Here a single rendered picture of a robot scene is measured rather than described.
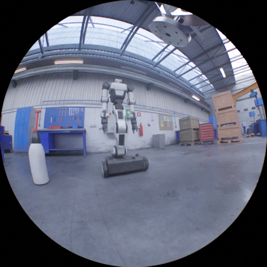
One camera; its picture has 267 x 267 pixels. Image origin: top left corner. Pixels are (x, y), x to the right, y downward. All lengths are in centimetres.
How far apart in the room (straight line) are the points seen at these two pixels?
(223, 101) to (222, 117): 68
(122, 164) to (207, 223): 99
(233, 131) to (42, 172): 496
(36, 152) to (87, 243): 88
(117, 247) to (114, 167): 86
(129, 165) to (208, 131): 403
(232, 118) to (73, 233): 462
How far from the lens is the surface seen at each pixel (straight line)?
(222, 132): 438
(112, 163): 108
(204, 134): 462
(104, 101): 143
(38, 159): 110
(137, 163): 118
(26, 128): 420
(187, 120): 464
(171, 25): 45
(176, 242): 49
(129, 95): 159
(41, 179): 115
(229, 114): 441
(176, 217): 58
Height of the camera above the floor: 43
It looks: 4 degrees up
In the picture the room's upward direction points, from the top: 3 degrees counter-clockwise
